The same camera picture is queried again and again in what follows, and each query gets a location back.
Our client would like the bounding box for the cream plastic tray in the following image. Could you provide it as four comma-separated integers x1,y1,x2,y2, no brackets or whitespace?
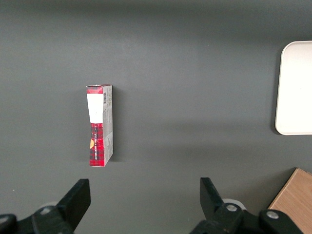
274,40,312,136

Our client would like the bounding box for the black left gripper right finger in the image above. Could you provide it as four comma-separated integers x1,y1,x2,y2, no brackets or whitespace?
189,177,304,234

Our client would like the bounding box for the red plaid cardboard box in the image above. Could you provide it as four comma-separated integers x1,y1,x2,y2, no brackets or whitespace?
85,84,114,168

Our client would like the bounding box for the wooden two-drawer cabinet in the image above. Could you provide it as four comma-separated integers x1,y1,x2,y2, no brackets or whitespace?
267,167,312,234

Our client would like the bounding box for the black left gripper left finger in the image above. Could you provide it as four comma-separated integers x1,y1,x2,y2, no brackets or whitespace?
0,178,92,234

